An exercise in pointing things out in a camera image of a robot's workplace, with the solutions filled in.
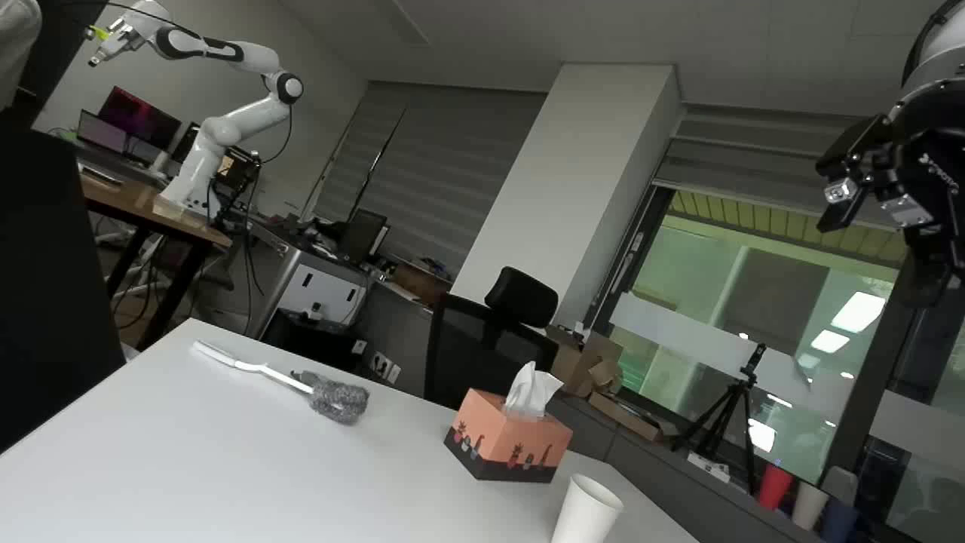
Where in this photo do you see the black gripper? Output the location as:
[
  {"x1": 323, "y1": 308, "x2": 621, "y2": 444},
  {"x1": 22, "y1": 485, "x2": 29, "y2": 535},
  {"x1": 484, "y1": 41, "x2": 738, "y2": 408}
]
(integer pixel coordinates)
[{"x1": 814, "y1": 96, "x2": 965, "y2": 272}]

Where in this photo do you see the white tissue sheet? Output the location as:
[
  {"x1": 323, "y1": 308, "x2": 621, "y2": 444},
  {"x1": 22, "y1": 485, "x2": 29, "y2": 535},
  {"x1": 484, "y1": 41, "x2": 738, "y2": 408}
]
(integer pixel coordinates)
[{"x1": 505, "y1": 362, "x2": 561, "y2": 421}]

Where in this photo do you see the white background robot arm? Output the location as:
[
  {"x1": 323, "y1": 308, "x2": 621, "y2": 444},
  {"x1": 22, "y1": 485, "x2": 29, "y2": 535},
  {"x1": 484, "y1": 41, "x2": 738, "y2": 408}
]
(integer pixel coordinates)
[{"x1": 88, "y1": 0, "x2": 306, "y2": 217}]

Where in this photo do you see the white main robot arm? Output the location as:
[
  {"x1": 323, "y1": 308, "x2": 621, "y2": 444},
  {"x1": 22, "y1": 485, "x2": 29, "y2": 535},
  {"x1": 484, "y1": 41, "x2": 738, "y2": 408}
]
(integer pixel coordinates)
[{"x1": 814, "y1": 0, "x2": 965, "y2": 272}]

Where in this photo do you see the brown cardboard box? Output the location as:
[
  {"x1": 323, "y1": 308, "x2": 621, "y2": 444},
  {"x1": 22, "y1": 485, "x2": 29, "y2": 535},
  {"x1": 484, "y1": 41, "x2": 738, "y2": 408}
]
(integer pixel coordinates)
[{"x1": 551, "y1": 333, "x2": 621, "y2": 398}]

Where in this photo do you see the orange tissue box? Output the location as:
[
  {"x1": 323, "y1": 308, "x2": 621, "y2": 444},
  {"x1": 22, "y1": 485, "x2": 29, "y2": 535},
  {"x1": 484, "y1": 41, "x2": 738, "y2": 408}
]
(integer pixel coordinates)
[{"x1": 443, "y1": 390, "x2": 573, "y2": 484}]

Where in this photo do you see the red cup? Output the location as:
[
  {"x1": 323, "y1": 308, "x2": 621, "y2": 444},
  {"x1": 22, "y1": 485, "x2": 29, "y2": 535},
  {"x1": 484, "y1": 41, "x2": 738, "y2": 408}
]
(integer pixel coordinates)
[{"x1": 756, "y1": 464, "x2": 793, "y2": 510}]

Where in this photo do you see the black office chair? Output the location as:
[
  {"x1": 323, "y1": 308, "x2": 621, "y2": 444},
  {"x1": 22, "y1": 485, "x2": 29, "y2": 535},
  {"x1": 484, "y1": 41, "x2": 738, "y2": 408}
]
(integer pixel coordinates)
[{"x1": 427, "y1": 265, "x2": 557, "y2": 408}]

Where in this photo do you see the white paper cup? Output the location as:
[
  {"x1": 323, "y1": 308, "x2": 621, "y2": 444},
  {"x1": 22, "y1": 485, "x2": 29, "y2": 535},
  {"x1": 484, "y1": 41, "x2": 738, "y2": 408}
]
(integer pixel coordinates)
[{"x1": 548, "y1": 474, "x2": 625, "y2": 543}]

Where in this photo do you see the white computer case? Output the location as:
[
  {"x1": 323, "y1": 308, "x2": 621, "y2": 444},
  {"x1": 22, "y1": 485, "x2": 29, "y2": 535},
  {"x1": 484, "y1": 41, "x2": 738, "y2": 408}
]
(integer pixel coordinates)
[{"x1": 261, "y1": 252, "x2": 372, "y2": 326}]

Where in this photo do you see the wooden background desk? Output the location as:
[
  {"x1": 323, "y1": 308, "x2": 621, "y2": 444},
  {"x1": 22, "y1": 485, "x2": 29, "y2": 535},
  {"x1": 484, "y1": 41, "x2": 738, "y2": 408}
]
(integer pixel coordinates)
[{"x1": 82, "y1": 172, "x2": 232, "y2": 349}]

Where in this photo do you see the black camera tripod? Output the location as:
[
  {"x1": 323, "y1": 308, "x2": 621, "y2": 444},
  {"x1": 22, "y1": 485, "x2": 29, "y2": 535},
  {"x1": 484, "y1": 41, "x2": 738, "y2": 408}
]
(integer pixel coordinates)
[{"x1": 673, "y1": 343, "x2": 766, "y2": 462}]

